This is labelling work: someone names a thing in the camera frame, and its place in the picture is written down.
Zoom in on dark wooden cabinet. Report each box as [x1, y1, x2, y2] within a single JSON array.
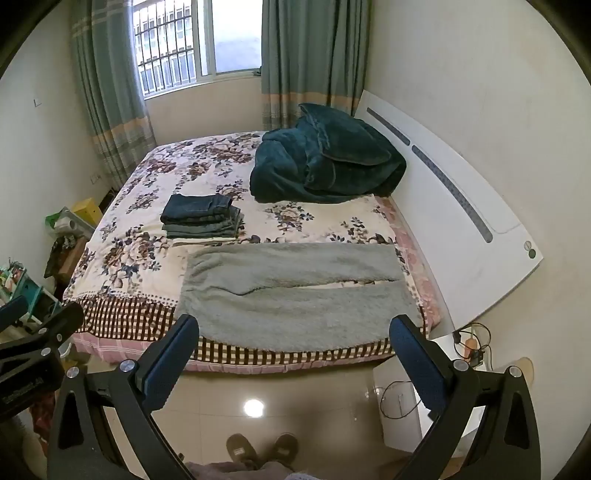
[[45, 235, 89, 288]]

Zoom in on grey fleece pants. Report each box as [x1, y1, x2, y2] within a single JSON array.
[[174, 242, 424, 354]]

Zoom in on teal striped curtain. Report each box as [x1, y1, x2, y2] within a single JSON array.
[[260, 0, 372, 132], [69, 0, 158, 190]]

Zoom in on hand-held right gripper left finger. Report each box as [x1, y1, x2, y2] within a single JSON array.
[[46, 314, 200, 480]]

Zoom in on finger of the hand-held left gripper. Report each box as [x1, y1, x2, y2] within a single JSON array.
[[0, 295, 28, 332], [0, 302, 85, 370]]

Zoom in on green plastic bag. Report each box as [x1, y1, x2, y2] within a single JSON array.
[[45, 208, 70, 232]]

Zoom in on teal plush blanket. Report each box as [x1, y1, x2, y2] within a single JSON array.
[[249, 102, 407, 205]]

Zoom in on white nightstand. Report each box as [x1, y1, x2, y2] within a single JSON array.
[[372, 335, 491, 462]]

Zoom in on black cable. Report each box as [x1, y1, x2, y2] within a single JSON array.
[[380, 380, 431, 421]]

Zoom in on folded cream pants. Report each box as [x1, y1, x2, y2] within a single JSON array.
[[172, 234, 237, 246]]

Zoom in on white headboard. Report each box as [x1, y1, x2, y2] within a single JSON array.
[[353, 89, 544, 330]]

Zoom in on yellow box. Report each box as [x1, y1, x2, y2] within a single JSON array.
[[69, 198, 103, 227]]

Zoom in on folded dark grey pants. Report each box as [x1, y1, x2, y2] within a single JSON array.
[[164, 207, 245, 240]]

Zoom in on folded dark blue jeans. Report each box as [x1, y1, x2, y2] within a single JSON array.
[[161, 194, 233, 223]]

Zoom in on barred window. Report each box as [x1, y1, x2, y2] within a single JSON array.
[[131, 0, 264, 100]]

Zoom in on teal plastic rack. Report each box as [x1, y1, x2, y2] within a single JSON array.
[[0, 263, 57, 326]]

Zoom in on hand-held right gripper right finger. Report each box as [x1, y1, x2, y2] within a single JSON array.
[[389, 315, 542, 480]]

